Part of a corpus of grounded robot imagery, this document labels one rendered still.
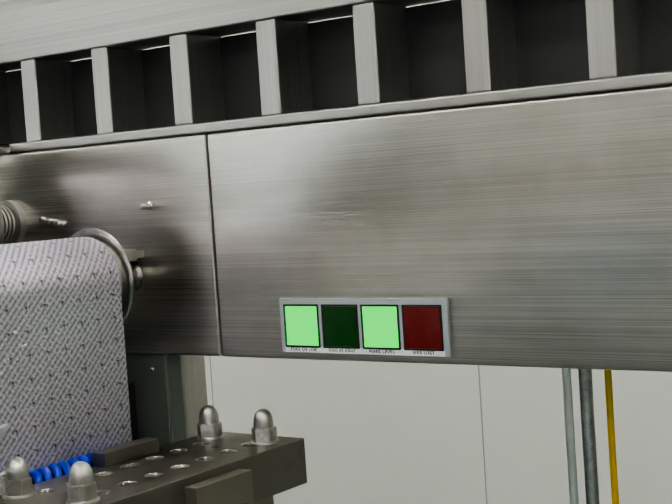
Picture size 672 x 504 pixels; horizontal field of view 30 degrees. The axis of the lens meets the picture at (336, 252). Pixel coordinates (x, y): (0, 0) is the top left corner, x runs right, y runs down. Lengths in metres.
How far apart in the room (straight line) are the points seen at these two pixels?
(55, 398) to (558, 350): 0.63
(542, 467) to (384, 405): 0.62
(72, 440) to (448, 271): 0.53
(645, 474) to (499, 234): 2.62
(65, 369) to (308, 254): 0.34
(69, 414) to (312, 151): 0.45
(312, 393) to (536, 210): 3.22
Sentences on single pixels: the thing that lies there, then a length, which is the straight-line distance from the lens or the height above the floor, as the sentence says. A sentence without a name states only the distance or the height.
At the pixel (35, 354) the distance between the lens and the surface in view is 1.59.
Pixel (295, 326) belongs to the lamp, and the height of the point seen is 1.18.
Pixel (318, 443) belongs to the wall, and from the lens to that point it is 4.61.
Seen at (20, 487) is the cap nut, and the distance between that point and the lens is 1.49.
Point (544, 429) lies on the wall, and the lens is 4.11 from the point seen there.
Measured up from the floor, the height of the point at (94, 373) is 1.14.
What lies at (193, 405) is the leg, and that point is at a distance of 2.00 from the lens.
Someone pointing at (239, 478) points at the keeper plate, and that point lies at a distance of 1.55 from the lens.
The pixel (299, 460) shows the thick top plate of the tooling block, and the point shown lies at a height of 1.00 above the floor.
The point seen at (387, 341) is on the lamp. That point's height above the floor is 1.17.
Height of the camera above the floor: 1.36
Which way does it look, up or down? 3 degrees down
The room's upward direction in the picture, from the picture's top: 4 degrees counter-clockwise
